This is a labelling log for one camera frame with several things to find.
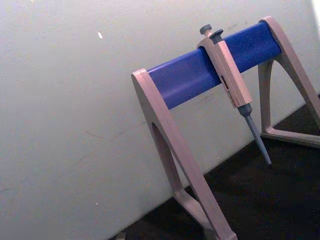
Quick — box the grey pipette stand blue bar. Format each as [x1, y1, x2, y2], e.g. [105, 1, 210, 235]
[130, 15, 320, 240]

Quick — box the grey pipette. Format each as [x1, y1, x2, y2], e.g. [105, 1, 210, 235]
[196, 24, 273, 166]

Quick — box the black table cloth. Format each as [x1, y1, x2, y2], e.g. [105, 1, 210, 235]
[107, 94, 320, 240]

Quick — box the plain pale wall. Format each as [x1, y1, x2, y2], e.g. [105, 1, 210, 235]
[0, 0, 320, 240]

